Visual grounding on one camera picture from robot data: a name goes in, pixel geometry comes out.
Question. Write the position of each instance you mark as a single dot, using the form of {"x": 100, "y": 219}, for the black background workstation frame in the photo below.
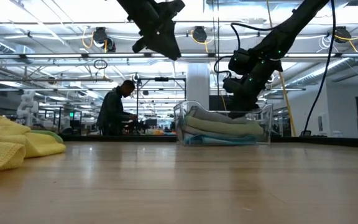
{"x": 161, "y": 79}

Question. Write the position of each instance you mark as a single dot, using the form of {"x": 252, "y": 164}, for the bright green towel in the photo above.
{"x": 50, "y": 134}

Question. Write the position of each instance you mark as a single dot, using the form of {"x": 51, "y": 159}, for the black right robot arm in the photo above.
{"x": 291, "y": 25}

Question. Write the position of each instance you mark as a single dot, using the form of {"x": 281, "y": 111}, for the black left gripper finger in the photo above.
{"x": 169, "y": 46}

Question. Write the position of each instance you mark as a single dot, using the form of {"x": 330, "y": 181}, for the yellow towel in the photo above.
{"x": 2, "y": 149}

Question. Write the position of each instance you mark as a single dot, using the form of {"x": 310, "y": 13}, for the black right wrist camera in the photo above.
{"x": 232, "y": 84}

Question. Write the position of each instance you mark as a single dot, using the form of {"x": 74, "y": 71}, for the light blue towel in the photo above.
{"x": 219, "y": 140}

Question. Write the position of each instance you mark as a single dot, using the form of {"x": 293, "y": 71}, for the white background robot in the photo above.
{"x": 27, "y": 107}

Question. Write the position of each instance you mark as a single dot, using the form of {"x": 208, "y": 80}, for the black background screen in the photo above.
{"x": 217, "y": 102}

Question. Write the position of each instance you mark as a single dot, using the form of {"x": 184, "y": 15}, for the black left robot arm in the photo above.
{"x": 132, "y": 6}

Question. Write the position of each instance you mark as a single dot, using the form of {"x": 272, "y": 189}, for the pale green towel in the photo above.
{"x": 222, "y": 127}

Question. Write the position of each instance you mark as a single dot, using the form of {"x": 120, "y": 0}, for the blue-grey towel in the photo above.
{"x": 213, "y": 116}

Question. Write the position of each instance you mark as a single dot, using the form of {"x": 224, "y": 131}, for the clear plastic bin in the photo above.
{"x": 267, "y": 124}

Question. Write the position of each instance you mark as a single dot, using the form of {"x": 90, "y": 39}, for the black metal table frame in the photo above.
{"x": 322, "y": 141}

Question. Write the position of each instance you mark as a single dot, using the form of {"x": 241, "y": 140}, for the person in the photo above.
{"x": 112, "y": 112}

